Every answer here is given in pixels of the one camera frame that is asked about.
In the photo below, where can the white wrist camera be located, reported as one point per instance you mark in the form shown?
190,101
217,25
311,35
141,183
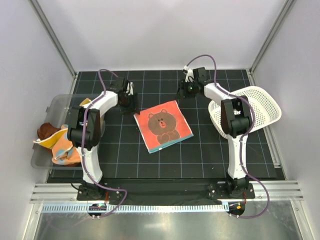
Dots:
129,88
189,75

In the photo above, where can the slotted cable duct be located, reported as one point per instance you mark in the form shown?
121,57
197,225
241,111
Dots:
91,208

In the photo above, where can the dark brown towel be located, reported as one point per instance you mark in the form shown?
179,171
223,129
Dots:
46,130

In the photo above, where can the black grid mat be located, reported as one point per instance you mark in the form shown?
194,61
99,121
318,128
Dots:
123,153

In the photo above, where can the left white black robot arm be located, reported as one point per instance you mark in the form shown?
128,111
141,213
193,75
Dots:
93,184

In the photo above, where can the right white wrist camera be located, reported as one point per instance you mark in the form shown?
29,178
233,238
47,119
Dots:
189,75

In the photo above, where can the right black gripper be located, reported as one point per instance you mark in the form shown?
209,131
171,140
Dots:
182,87

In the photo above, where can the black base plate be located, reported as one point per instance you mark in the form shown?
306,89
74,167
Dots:
167,192

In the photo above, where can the orange polka dot towel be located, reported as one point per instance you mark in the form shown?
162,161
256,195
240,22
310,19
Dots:
63,152

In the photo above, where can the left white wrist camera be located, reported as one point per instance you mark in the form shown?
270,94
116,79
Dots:
129,88

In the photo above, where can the yellow blue patterned towel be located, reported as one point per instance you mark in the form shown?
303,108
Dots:
56,137

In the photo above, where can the brown bear towel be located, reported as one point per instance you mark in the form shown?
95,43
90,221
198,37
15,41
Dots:
162,126

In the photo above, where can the white perforated plastic basket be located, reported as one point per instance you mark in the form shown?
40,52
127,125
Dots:
265,108

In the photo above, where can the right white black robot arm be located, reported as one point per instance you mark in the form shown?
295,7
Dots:
236,122

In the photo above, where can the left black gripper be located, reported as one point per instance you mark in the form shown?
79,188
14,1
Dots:
133,107

